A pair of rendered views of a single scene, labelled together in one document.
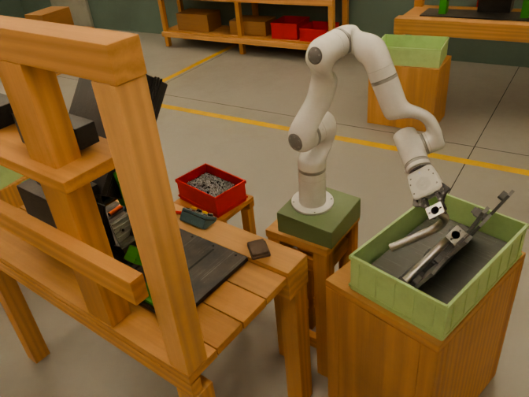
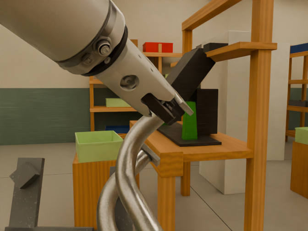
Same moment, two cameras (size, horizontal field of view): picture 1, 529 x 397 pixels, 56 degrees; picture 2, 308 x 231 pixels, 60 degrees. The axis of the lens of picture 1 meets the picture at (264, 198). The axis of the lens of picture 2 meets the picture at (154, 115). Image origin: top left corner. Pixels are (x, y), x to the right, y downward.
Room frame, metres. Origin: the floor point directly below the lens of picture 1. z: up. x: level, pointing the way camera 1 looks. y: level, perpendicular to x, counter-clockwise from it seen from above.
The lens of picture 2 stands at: (1.63, -0.29, 1.28)
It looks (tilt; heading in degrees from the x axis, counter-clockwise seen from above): 6 degrees down; 223
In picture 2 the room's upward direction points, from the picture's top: straight up
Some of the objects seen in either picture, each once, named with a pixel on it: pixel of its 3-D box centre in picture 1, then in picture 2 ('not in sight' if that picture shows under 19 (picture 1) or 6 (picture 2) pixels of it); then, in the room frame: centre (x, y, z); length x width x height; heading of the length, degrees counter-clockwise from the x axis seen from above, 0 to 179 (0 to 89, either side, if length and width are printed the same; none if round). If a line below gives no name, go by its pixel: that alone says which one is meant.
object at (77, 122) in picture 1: (73, 131); not in sight; (1.45, 0.57, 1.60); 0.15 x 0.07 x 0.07; 50
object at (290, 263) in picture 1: (170, 223); not in sight; (2.02, 0.47, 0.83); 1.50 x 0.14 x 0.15; 50
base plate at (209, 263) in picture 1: (121, 243); not in sight; (1.80, 0.65, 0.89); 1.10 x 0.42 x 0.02; 50
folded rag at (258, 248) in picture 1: (258, 248); not in sight; (1.64, 0.04, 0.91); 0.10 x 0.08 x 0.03; 11
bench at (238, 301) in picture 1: (143, 316); not in sight; (1.80, 0.65, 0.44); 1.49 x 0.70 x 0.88; 50
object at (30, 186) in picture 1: (69, 219); not in sight; (1.76, 0.82, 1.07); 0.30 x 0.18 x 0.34; 50
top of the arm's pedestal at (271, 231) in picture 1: (312, 224); not in sight; (1.88, -0.21, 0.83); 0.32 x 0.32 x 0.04; 52
